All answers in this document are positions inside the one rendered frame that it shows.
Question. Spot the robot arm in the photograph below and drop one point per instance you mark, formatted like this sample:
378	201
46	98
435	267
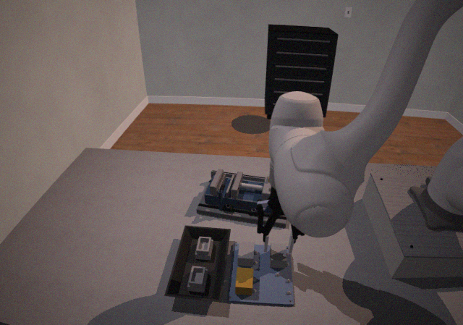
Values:
317	177

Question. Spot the orange-yellow block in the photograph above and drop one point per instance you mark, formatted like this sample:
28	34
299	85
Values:
244	281

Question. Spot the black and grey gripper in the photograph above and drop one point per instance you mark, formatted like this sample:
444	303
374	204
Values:
273	203

